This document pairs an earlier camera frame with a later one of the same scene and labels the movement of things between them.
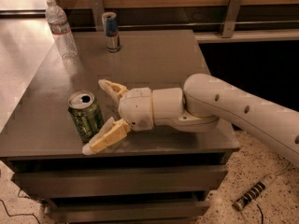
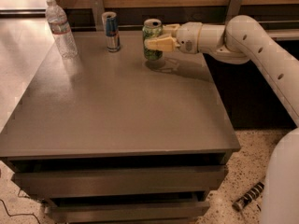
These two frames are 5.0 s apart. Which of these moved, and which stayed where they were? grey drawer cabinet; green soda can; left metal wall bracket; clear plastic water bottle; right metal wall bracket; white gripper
Moved: white gripper; green soda can
Stayed: grey drawer cabinet; clear plastic water bottle; left metal wall bracket; right metal wall bracket
